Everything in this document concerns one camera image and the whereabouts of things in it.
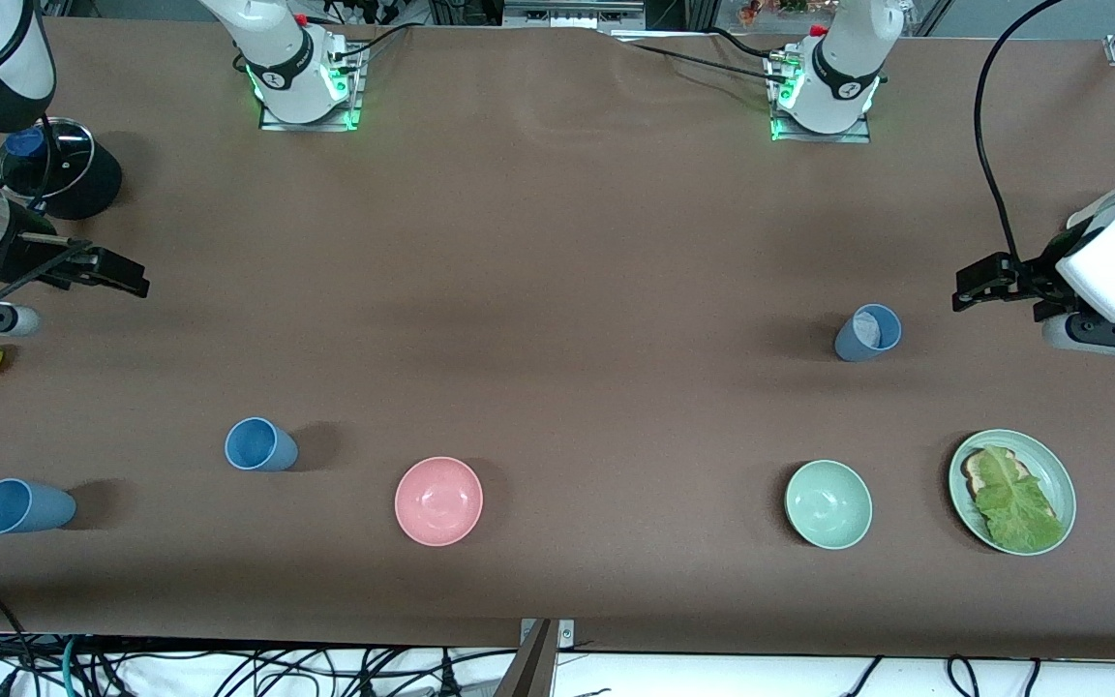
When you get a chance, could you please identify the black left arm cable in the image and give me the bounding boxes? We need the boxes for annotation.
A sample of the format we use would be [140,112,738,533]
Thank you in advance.
[973,0,1068,284]

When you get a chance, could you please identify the light green plate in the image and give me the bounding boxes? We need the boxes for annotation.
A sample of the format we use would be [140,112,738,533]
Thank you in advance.
[948,428,1078,558]

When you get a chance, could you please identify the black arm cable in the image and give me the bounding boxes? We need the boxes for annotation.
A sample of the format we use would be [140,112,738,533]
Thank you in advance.
[973,0,1068,284]
[0,121,99,316]

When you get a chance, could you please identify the pink bowl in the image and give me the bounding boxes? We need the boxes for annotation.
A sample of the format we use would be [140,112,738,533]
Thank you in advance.
[394,456,485,548]

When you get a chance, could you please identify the glass lid with blue knob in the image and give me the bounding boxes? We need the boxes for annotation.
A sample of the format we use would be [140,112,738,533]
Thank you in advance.
[0,118,96,200]

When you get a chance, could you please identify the black pot with blue handle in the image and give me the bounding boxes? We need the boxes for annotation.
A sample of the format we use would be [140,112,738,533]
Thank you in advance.
[0,118,124,222]

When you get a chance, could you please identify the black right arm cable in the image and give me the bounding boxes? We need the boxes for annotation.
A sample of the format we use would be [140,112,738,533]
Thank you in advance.
[0,121,99,316]

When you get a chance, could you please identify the blue plastic cup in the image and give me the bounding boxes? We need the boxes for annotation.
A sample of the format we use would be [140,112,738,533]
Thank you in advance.
[0,477,77,535]
[224,416,300,473]
[833,303,903,364]

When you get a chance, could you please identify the green lettuce leaf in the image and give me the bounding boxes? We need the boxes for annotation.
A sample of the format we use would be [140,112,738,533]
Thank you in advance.
[975,446,1068,552]

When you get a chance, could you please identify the black base power cable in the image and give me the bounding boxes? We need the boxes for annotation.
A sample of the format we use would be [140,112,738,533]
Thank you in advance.
[606,27,796,83]
[330,23,415,63]

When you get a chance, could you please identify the toast bread slice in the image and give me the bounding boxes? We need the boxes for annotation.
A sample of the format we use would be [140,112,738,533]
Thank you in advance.
[962,447,1062,526]

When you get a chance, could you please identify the metal table edge bracket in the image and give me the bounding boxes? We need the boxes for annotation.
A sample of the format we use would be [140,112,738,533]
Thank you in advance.
[517,618,577,697]

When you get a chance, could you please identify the light green bowl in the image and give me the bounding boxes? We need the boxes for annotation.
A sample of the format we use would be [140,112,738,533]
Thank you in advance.
[784,459,874,551]

